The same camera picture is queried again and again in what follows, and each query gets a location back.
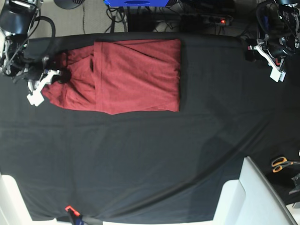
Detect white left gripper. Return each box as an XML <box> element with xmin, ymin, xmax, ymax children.
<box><xmin>245</xmin><ymin>35</ymin><xmax>293</xmax><ymax>72</ymax></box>

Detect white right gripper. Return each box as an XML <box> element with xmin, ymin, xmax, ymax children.
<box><xmin>13</xmin><ymin>55</ymin><xmax>72</xmax><ymax>95</ymax></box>

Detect red long-sleeve T-shirt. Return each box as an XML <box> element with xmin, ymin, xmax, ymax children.
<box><xmin>42</xmin><ymin>39</ymin><xmax>181</xmax><ymax>115</ymax></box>

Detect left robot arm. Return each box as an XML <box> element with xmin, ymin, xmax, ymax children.
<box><xmin>245</xmin><ymin>0</ymin><xmax>300</xmax><ymax>72</ymax></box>

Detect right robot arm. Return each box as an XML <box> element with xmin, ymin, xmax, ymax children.
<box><xmin>0</xmin><ymin>0</ymin><xmax>71</xmax><ymax>94</ymax></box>

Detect black round stand base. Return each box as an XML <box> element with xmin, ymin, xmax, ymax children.
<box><xmin>54</xmin><ymin>0</ymin><xmax>85</xmax><ymax>10</ymax></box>

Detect white power strip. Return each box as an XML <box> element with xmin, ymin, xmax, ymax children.
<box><xmin>180</xmin><ymin>14</ymin><xmax>233</xmax><ymax>26</ymax></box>

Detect blue plastic box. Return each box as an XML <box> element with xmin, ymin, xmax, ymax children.
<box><xmin>104</xmin><ymin>0</ymin><xmax>169</xmax><ymax>7</ymax></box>

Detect small black metal part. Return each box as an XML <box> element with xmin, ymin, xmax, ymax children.
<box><xmin>289</xmin><ymin>173</ymin><xmax>300</xmax><ymax>209</ymax></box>

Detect white foam block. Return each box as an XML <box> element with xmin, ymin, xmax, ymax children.
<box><xmin>212</xmin><ymin>157</ymin><xmax>298</xmax><ymax>225</ymax></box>

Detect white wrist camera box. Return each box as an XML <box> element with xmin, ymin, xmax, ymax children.
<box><xmin>270</xmin><ymin>68</ymin><xmax>286</xmax><ymax>82</ymax></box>

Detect yellow-handled scissors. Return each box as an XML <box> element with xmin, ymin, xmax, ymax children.
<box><xmin>271</xmin><ymin>157</ymin><xmax>300</xmax><ymax>173</ymax></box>

